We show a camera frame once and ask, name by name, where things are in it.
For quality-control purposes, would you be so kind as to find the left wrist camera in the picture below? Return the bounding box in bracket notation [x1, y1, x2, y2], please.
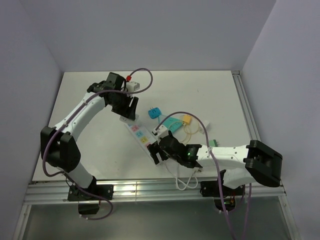
[125, 75, 140, 92]

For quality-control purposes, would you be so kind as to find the yellow charger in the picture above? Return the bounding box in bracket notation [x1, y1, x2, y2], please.
[180, 114, 192, 125]

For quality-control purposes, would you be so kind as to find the aluminium front rail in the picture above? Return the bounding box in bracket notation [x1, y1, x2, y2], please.
[23, 174, 287, 205]

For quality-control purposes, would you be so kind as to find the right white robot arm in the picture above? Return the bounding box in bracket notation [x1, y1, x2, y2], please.
[147, 130, 283, 195]

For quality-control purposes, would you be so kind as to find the teal triangular socket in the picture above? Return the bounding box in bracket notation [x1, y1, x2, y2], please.
[162, 116, 183, 133]

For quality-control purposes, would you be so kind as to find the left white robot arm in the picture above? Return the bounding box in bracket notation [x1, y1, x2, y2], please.
[40, 72, 139, 200]

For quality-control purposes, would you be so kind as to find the white colourful power strip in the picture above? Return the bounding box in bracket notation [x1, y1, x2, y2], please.
[124, 122, 160, 166]

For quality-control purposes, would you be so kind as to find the white charger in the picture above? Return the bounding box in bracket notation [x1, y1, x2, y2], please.
[199, 120, 210, 133]

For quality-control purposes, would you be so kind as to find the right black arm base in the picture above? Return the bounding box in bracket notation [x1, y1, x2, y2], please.
[199, 180, 247, 212]

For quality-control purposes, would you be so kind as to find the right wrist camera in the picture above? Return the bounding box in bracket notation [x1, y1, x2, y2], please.
[152, 125, 169, 140]

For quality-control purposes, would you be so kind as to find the blue plug adapter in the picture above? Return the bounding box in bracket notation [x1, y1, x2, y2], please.
[147, 107, 162, 119]

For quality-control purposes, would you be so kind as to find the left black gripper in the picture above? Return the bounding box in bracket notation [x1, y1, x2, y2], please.
[109, 91, 139, 121]

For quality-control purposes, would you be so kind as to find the yellow cable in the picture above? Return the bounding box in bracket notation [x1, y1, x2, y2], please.
[174, 119, 202, 145]

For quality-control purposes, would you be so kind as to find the green charger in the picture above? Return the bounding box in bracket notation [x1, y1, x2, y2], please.
[209, 139, 219, 147]

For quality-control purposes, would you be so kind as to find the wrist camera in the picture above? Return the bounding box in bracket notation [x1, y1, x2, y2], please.
[125, 75, 140, 92]
[152, 125, 169, 140]

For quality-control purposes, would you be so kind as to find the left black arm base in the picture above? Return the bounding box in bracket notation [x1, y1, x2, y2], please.
[67, 184, 114, 221]

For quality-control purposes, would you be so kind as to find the white cube socket adapter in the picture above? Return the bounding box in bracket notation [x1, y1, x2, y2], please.
[119, 114, 139, 125]

